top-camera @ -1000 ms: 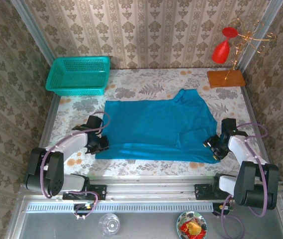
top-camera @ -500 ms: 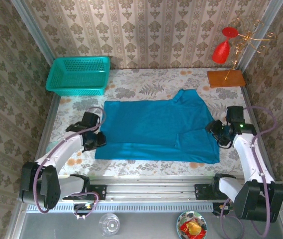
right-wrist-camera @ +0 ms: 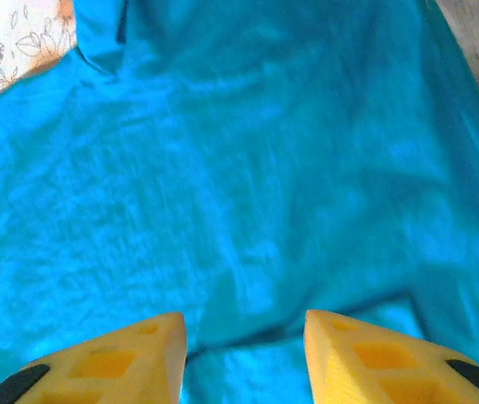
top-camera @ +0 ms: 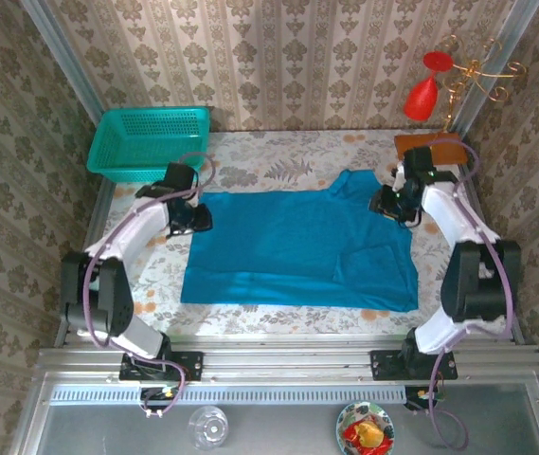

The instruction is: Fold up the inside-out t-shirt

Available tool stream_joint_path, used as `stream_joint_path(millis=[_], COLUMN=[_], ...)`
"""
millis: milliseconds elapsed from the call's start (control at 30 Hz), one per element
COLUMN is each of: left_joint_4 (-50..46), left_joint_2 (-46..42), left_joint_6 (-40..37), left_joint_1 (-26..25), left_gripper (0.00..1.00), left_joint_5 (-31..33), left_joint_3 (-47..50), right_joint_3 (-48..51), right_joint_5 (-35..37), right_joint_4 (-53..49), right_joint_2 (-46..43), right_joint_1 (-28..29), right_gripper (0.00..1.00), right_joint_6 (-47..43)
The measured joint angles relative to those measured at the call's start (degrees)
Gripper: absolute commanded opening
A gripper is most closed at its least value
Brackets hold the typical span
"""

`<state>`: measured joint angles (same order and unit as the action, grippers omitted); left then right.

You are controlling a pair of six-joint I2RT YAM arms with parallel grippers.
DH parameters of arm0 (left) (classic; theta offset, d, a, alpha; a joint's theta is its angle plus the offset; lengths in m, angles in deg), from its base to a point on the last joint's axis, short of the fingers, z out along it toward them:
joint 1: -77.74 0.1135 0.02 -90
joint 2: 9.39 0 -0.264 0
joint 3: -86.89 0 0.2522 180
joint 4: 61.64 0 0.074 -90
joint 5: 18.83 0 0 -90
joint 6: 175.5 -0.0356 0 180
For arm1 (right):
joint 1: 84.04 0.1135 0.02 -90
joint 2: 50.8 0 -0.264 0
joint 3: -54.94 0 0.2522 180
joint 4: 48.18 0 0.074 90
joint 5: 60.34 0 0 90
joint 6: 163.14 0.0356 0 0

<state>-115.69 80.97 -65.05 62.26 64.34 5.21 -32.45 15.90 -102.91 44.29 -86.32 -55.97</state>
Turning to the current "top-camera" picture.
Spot blue t-shirt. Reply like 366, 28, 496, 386
180, 169, 421, 313

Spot teal plastic basket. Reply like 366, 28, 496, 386
86, 106, 212, 184

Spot floral tablecloth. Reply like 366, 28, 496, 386
81, 130, 512, 338

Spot red plastic wine glass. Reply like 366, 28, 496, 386
402, 51, 454, 123

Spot black connector box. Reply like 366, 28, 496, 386
404, 386, 446, 412
139, 386, 181, 412

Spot clear glass cup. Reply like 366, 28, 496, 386
187, 405, 229, 451

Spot patterned bowl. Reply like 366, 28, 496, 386
335, 401, 396, 455

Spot red yellow snack packets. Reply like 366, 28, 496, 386
342, 420, 391, 449

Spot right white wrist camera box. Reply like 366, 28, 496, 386
390, 162, 408, 191

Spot gold wire rack wooden base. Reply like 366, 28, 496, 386
394, 33, 530, 168

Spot aluminium frame post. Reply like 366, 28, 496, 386
18, 0, 109, 134
451, 0, 539, 137

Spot aluminium mounting rail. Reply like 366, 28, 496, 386
36, 348, 539, 380

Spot grey slotted cable duct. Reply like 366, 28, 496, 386
49, 384, 405, 405

